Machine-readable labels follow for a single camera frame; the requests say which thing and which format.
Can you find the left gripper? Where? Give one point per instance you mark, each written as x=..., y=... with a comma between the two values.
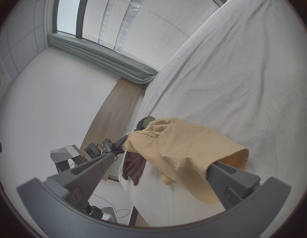
x=115, y=150

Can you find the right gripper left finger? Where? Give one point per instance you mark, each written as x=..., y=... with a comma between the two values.
x=76, y=182

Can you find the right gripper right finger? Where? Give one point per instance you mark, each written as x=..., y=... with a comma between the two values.
x=232, y=185

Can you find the tan shorts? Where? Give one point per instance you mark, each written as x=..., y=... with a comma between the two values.
x=183, y=152

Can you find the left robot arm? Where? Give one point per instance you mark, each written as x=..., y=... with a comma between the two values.
x=66, y=152

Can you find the bed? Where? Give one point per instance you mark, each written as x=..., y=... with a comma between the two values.
x=230, y=83

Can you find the black garment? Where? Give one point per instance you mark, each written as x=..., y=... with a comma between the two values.
x=139, y=125

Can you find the brown garment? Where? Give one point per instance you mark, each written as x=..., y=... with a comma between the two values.
x=132, y=166

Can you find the green garment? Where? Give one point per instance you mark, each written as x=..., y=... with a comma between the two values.
x=149, y=121

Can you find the grey-green curtain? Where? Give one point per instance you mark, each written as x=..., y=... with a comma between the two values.
x=98, y=56

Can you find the window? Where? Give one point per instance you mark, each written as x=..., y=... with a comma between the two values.
x=148, y=16

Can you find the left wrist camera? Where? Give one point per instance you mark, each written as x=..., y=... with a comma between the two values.
x=106, y=142

